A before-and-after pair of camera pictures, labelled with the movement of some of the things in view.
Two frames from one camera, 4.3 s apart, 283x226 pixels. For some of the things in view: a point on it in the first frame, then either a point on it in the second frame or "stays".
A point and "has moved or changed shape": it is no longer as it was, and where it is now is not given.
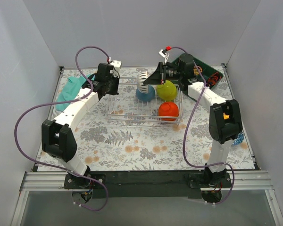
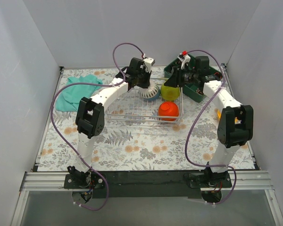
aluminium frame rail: [53, 181] stays
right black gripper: [162, 73] to [177, 76]
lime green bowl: [167, 91] has moved or changed shape
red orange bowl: [168, 111] stays
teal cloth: [72, 87] stays
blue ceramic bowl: [146, 96] to [155, 97]
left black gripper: [111, 87] to [144, 81]
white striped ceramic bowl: [142, 76] has moved or changed shape
